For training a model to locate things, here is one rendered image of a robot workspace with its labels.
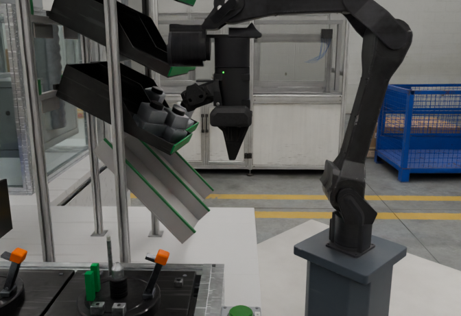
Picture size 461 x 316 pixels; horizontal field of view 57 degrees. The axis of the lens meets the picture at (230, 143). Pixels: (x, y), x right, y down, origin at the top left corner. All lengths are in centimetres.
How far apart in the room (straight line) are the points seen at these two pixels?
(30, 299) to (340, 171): 59
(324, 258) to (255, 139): 398
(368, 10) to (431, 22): 917
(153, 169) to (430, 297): 70
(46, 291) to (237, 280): 43
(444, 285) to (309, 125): 369
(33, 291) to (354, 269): 57
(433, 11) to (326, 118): 556
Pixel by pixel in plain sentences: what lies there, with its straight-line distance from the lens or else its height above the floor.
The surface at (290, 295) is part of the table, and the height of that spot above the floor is 86.
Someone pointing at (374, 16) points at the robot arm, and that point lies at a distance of 70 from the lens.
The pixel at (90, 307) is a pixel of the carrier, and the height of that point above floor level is 99.
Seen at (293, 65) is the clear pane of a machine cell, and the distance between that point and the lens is 463.
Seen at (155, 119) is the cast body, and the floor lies 126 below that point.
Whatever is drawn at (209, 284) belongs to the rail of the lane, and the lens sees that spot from 88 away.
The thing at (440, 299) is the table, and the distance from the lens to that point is 112.
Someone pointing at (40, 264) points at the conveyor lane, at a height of 96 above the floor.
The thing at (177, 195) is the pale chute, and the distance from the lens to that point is 107.
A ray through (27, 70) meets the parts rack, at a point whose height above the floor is 136.
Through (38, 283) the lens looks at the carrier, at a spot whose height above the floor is 97.
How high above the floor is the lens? 141
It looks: 13 degrees down
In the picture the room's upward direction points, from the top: straight up
